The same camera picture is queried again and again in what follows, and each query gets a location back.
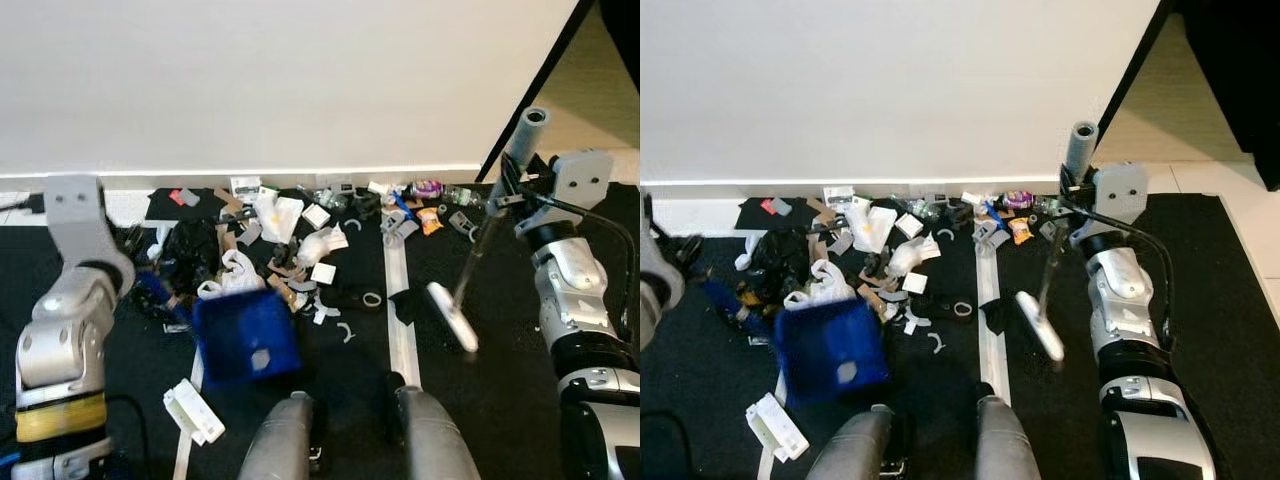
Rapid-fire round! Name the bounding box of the grey handled broom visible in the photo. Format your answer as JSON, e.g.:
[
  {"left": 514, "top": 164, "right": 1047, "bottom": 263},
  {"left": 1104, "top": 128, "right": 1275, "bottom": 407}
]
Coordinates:
[
  {"left": 427, "top": 107, "right": 549, "bottom": 353},
  {"left": 1015, "top": 122, "right": 1098, "bottom": 361}
]

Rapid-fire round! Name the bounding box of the blue plastic dustpan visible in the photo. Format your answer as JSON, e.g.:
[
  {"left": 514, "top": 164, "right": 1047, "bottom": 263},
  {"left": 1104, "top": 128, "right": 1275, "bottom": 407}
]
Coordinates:
[
  {"left": 705, "top": 280, "right": 891, "bottom": 406},
  {"left": 135, "top": 270, "right": 303, "bottom": 389}
]

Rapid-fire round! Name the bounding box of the black paper sheet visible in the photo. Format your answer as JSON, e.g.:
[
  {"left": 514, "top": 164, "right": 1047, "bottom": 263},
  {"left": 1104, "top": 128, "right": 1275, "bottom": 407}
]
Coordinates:
[
  {"left": 145, "top": 188, "right": 229, "bottom": 223},
  {"left": 735, "top": 197, "right": 816, "bottom": 233}
]

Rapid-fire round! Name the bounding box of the black plastic bag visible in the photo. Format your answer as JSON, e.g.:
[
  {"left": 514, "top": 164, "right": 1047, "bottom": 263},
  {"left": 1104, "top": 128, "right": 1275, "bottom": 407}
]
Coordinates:
[
  {"left": 750, "top": 228, "right": 813, "bottom": 291},
  {"left": 160, "top": 220, "right": 223, "bottom": 286}
]

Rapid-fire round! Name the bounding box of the white plastic bag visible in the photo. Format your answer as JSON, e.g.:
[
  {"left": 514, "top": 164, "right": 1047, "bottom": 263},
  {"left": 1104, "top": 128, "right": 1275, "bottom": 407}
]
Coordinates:
[
  {"left": 788, "top": 260, "right": 861, "bottom": 311},
  {"left": 197, "top": 250, "right": 269, "bottom": 301}
]

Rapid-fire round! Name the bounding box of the white paper with yellow stain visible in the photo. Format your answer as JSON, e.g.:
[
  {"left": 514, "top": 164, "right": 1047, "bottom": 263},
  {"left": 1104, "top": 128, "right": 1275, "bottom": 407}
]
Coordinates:
[
  {"left": 850, "top": 200, "right": 898, "bottom": 253},
  {"left": 255, "top": 190, "right": 304, "bottom": 244}
]

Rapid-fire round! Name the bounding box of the white rectangular box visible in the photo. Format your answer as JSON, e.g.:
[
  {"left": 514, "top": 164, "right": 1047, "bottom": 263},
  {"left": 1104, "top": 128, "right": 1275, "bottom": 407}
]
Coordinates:
[
  {"left": 163, "top": 380, "right": 226, "bottom": 446},
  {"left": 745, "top": 393, "right": 809, "bottom": 463}
]

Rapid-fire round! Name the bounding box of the crumpled white tissue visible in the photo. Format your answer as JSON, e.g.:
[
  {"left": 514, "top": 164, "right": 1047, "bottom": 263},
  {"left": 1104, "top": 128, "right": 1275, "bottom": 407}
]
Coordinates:
[
  {"left": 888, "top": 235, "right": 941, "bottom": 278},
  {"left": 295, "top": 225, "right": 349, "bottom": 269}
]

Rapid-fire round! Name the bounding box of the grey left robot leg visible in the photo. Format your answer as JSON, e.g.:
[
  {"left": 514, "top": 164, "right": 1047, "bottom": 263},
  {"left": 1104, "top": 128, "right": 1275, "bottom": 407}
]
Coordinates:
[
  {"left": 238, "top": 392, "right": 316, "bottom": 480},
  {"left": 805, "top": 405, "right": 896, "bottom": 480}
]

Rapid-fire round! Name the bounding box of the grey robot leg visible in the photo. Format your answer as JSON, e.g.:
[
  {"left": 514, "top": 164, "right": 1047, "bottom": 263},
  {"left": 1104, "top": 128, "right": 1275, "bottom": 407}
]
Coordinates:
[
  {"left": 975, "top": 395, "right": 1046, "bottom": 480},
  {"left": 805, "top": 405, "right": 896, "bottom": 480},
  {"left": 395, "top": 385, "right": 481, "bottom": 480},
  {"left": 238, "top": 392, "right": 316, "bottom": 480}
]

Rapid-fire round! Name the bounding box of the grey right robot leg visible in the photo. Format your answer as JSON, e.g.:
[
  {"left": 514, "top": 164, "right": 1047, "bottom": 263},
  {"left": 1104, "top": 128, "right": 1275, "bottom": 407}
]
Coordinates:
[
  {"left": 395, "top": 385, "right": 481, "bottom": 480},
  {"left": 975, "top": 395, "right": 1046, "bottom": 480}
]

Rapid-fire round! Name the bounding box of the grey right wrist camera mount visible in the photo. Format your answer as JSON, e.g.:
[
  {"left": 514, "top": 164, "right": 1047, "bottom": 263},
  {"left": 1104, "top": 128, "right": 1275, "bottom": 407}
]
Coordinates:
[
  {"left": 1093, "top": 163, "right": 1149, "bottom": 237},
  {"left": 550, "top": 150, "right": 615, "bottom": 227}
]

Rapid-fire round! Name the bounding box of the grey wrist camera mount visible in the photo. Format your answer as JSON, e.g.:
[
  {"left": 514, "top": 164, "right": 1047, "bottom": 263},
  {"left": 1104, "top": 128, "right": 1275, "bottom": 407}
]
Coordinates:
[
  {"left": 43, "top": 175, "right": 109, "bottom": 271},
  {"left": 1093, "top": 163, "right": 1149, "bottom": 237},
  {"left": 550, "top": 150, "right": 615, "bottom": 227}
]

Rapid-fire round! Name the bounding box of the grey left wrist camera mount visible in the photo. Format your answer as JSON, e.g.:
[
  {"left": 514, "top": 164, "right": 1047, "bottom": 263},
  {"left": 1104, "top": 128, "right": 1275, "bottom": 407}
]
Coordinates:
[{"left": 43, "top": 175, "right": 109, "bottom": 271}]

